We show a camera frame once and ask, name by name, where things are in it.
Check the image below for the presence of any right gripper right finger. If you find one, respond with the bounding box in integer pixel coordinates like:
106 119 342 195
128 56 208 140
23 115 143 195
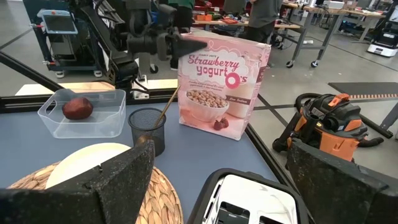
286 138 398 224

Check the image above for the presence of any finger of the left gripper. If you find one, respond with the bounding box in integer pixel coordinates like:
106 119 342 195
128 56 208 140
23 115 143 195
169 30 209 60

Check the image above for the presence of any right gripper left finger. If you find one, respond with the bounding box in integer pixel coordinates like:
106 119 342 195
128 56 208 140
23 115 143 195
0 138 156 224

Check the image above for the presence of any pink strawberry cereal box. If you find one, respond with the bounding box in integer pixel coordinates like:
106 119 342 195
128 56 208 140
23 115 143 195
177 29 272 142

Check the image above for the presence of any dark red apple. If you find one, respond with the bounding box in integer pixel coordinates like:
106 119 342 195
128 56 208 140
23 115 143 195
61 96 95 121

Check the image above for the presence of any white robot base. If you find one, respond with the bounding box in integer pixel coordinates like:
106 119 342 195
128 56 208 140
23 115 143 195
366 29 398 58

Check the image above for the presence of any cream round plate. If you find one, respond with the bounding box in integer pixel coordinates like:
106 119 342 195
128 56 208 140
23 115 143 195
45 142 133 190

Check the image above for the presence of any wooden utensil stick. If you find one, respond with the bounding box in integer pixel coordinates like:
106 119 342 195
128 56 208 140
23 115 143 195
153 84 182 129

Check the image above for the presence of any orange black shop vacuum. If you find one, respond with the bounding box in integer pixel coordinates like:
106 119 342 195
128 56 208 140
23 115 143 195
272 92 394 163

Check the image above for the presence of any round woven straw placemat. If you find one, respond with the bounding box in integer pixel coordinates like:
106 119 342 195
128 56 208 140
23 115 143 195
6 158 185 224

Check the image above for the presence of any clear plastic container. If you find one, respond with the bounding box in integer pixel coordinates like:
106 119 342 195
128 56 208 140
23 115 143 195
37 88 127 140

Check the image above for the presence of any black and chrome toaster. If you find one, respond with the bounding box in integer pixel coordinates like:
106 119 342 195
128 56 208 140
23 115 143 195
186 167 309 224

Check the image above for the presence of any black mesh cup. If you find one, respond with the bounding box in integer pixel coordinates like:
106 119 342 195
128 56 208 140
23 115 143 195
127 107 167 157

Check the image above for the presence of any dark equipment cart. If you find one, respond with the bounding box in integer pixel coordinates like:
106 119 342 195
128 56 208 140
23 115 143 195
22 0 104 79

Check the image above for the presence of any grey teach pendant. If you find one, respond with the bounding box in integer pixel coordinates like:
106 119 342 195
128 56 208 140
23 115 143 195
36 9 79 35

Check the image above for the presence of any black floor mat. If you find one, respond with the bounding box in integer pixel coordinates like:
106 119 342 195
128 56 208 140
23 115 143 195
327 81 398 101

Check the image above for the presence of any wooden workbench on wheels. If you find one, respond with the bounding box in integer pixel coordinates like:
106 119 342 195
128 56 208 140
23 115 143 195
192 0 387 68

